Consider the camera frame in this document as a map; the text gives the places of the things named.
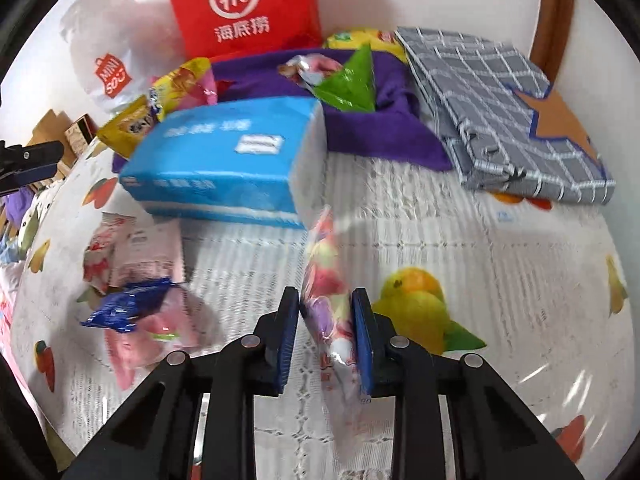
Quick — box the pink printed snack packet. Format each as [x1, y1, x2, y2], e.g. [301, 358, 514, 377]
[299, 204, 373, 406]

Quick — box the yellow orange snack packet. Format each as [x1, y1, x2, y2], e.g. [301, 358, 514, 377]
[150, 57, 213, 111]

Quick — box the green snack packet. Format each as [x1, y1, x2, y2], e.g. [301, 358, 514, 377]
[314, 42, 377, 112]

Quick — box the white pink nougat packet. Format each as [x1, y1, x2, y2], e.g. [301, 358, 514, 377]
[112, 222, 186, 291]

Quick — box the wooden headboard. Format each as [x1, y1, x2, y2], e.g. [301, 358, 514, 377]
[27, 110, 71, 148]

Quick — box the silver pink candy wrapper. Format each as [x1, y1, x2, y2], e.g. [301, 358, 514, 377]
[277, 54, 346, 92]

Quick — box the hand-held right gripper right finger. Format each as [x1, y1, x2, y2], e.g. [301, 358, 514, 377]
[350, 287, 586, 480]

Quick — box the red white strawberry packet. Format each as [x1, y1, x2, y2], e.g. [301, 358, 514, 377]
[82, 215, 136, 296]

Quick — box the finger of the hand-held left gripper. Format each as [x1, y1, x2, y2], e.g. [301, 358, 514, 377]
[0, 162, 63, 196]
[0, 141, 66, 163]

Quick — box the brown wooden door frame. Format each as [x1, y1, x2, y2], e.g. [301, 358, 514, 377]
[530, 0, 576, 81]

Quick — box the light pink snack packet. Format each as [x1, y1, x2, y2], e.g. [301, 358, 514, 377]
[105, 285, 201, 386]

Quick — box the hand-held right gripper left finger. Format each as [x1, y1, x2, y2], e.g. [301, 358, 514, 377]
[62, 286, 301, 480]

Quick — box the red paper bag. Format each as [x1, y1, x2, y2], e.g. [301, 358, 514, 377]
[161, 0, 323, 61]

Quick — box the grey checked folded cloth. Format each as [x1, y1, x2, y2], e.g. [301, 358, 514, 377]
[395, 27, 617, 206]

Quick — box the white plastic shopping bag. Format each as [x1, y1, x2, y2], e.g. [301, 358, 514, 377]
[60, 0, 188, 113]

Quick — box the blue candy packet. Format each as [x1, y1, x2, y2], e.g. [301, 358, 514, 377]
[82, 277, 176, 333]

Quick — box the brown patterned box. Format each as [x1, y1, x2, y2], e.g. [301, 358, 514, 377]
[65, 115, 96, 153]

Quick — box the pink yellow chip bag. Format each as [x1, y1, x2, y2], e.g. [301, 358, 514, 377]
[97, 80, 219, 157]

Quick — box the purple towel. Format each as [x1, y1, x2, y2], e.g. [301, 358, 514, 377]
[112, 45, 453, 173]

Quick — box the blue tissue pack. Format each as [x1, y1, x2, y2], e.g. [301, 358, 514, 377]
[119, 97, 328, 231]

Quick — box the fruit printed tablecloth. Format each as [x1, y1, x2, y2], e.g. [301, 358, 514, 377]
[10, 135, 636, 476]

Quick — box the large yellow green snack bag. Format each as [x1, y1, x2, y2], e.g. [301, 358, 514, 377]
[322, 27, 408, 63]

